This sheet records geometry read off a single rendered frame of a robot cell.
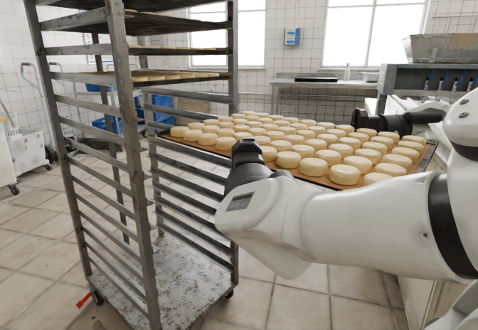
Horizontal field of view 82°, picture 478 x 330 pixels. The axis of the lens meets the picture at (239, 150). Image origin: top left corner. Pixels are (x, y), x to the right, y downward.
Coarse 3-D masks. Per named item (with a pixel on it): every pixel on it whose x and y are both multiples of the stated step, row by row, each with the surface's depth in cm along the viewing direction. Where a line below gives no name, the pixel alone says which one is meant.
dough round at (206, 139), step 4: (200, 136) 68; (204, 136) 68; (208, 136) 68; (212, 136) 68; (216, 136) 68; (200, 140) 67; (204, 140) 66; (208, 140) 66; (212, 140) 67; (200, 144) 68; (204, 144) 67; (208, 144) 67; (212, 144) 67
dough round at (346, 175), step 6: (330, 168) 49; (336, 168) 48; (342, 168) 48; (348, 168) 48; (354, 168) 48; (330, 174) 48; (336, 174) 46; (342, 174) 46; (348, 174) 46; (354, 174) 46; (360, 174) 47; (336, 180) 47; (342, 180) 46; (348, 180) 46; (354, 180) 46
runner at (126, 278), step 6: (90, 246) 133; (96, 252) 130; (102, 252) 132; (102, 258) 126; (108, 258) 128; (108, 264) 123; (114, 264) 125; (114, 270) 120; (120, 270) 121; (120, 276) 117; (126, 276) 118; (126, 282) 114; (132, 282) 115; (132, 288) 111; (138, 288) 112; (138, 294) 109; (144, 294) 105; (144, 300) 106; (162, 306) 104; (162, 312) 101
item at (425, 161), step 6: (186, 126) 82; (162, 132) 76; (168, 132) 78; (162, 138) 74; (168, 138) 72; (186, 144) 68; (432, 144) 68; (204, 150) 64; (432, 150) 64; (228, 156) 59; (426, 156) 60; (420, 162) 57; (426, 162) 57; (420, 168) 54; (426, 168) 54; (306, 180) 48; (324, 186) 46; (330, 186) 46
